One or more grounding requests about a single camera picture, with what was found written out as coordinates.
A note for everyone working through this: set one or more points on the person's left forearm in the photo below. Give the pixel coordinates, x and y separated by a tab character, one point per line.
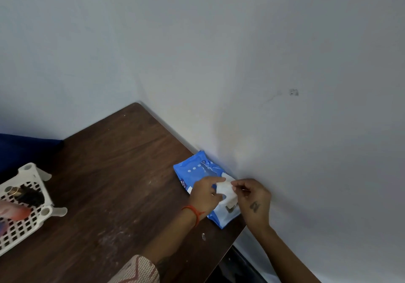
171	241

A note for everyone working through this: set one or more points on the black perfume bottle gold cap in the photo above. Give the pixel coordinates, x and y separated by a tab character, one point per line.
30	197

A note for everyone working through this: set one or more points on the white wet wipe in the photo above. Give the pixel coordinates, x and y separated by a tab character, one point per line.
226	191

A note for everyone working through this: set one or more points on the patterned left sleeve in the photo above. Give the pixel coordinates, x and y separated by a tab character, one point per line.
136	271

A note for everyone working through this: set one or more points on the person's left hand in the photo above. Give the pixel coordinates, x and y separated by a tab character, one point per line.
204	197

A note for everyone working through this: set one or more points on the person's right hand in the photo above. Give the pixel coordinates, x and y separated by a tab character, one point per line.
256	203

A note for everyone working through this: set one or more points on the blue white wet wipes pack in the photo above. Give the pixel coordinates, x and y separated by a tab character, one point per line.
196	167

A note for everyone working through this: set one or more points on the orange spray bottle silver cap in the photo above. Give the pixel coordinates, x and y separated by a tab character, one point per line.
12	211

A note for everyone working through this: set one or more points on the person's right forearm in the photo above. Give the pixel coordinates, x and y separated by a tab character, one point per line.
284	257

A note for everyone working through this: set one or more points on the dark blue curtain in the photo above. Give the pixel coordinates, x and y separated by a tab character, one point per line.
22	149

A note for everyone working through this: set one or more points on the white perforated plastic rack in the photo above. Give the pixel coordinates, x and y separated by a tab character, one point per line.
34	175

